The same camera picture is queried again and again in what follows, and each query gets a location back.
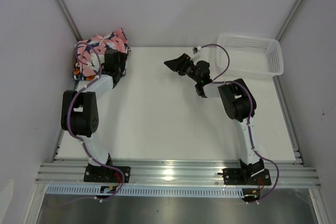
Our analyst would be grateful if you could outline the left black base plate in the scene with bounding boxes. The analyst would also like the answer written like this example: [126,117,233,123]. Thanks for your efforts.
[83,164,122,184]

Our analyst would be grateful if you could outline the orange camouflage shorts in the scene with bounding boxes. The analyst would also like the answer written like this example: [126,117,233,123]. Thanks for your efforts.
[72,60,127,81]

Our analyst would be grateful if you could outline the white perforated plastic basket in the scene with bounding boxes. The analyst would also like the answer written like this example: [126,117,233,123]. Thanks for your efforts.
[216,33,284,80]

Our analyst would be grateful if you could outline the purple cable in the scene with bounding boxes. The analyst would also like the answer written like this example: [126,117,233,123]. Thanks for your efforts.
[67,42,125,206]
[201,43,279,204]

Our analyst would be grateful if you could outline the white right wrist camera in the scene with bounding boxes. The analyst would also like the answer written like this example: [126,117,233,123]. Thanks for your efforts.
[191,46,202,62]

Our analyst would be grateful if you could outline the pink white patterned shorts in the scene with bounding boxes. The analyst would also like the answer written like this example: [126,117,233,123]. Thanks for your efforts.
[75,28,130,69]

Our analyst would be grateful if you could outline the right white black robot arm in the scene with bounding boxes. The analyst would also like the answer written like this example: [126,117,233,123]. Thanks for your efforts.
[164,54,265,184]

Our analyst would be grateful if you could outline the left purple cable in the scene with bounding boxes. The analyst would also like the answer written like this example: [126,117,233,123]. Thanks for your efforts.
[67,42,125,206]

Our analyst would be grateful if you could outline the white slotted cable duct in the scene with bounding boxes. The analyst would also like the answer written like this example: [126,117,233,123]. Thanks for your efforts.
[46,185,244,198]

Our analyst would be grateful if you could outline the aluminium front rail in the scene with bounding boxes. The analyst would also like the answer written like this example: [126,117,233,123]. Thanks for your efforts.
[35,159,321,189]

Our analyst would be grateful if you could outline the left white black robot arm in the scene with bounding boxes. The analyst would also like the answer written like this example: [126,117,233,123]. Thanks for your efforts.
[61,49,129,182]

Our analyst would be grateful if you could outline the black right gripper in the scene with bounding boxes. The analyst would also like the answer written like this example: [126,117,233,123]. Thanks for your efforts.
[164,54,200,83]

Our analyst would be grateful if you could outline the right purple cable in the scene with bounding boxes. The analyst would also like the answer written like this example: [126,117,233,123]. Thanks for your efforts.
[201,43,279,204]

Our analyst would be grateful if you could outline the right aluminium frame post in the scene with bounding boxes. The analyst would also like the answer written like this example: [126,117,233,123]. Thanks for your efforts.
[276,0,307,42]

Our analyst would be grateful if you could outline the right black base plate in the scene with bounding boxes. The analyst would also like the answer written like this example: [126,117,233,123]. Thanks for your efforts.
[217,168,271,186]

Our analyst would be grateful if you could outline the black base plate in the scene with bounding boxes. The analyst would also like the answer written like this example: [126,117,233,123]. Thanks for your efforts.
[217,168,271,186]
[83,164,122,184]

